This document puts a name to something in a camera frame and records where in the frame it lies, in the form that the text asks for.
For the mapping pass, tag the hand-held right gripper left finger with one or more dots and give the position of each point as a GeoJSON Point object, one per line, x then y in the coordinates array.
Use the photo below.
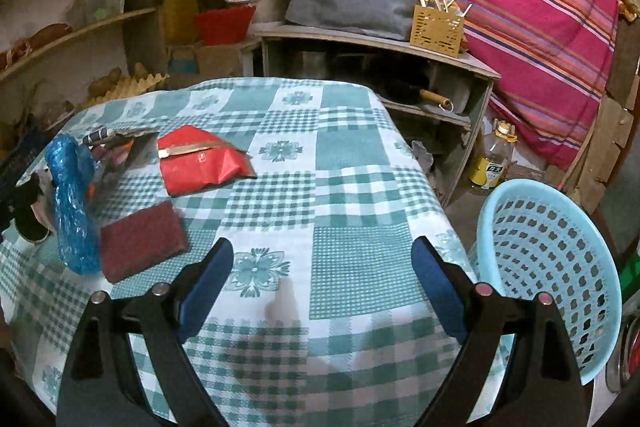
{"type": "Point", "coordinates": [210, 287]}

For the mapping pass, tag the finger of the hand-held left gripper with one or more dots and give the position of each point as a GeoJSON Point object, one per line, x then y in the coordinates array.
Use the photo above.
{"type": "Point", "coordinates": [20, 202]}

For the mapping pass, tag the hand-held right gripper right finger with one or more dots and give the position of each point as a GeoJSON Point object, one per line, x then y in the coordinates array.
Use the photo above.
{"type": "Point", "coordinates": [440, 287]}

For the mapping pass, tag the blue plastic bag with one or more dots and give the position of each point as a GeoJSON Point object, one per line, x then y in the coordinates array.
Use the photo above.
{"type": "Point", "coordinates": [70, 217]}

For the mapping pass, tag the light blue plastic basket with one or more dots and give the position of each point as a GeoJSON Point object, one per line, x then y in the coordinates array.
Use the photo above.
{"type": "Point", "coordinates": [484, 247]}

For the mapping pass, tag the red snack packet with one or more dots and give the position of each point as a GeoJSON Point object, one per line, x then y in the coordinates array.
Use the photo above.
{"type": "Point", "coordinates": [200, 167]}

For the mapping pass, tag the maroon scouring pad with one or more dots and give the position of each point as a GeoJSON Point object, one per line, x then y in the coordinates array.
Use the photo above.
{"type": "Point", "coordinates": [142, 239]}

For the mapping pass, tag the green white checked tablecloth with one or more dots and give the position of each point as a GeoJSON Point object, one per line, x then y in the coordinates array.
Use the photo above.
{"type": "Point", "coordinates": [350, 207]}

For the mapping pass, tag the yellow label oil bottle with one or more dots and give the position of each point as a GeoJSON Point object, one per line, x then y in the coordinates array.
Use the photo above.
{"type": "Point", "coordinates": [487, 172]}

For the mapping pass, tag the dark foil wrapper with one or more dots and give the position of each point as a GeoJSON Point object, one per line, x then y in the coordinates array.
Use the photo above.
{"type": "Point", "coordinates": [135, 147]}

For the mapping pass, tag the grey wooden cabinet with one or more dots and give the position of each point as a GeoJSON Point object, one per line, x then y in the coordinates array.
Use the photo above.
{"type": "Point", "coordinates": [470, 137]}

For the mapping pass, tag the yellow egg tray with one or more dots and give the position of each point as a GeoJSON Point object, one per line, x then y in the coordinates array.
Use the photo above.
{"type": "Point", "coordinates": [135, 87]}

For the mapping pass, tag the green box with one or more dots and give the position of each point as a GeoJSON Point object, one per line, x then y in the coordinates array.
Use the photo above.
{"type": "Point", "coordinates": [631, 277]}

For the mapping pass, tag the metal basin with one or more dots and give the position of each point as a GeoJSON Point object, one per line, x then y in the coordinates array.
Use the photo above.
{"type": "Point", "coordinates": [630, 357]}

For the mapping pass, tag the cardboard box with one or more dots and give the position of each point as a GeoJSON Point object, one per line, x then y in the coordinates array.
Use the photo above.
{"type": "Point", "coordinates": [215, 59]}

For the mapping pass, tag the cardboard sheets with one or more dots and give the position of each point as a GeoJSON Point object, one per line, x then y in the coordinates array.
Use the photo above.
{"type": "Point", "coordinates": [610, 127]}

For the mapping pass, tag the yellow chopstick holder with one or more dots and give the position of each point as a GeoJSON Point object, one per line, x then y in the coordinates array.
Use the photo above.
{"type": "Point", "coordinates": [435, 32]}

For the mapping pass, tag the red plastic basin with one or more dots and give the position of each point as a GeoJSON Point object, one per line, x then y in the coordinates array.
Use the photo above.
{"type": "Point", "coordinates": [225, 24]}

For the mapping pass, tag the bunch of chopsticks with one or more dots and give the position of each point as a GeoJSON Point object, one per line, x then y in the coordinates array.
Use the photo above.
{"type": "Point", "coordinates": [440, 2]}

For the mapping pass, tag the red striped blanket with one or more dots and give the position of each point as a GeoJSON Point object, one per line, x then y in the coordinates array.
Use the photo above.
{"type": "Point", "coordinates": [500, 7]}

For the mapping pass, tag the wooden wall shelf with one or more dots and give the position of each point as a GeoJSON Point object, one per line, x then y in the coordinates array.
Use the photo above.
{"type": "Point", "coordinates": [140, 37]}

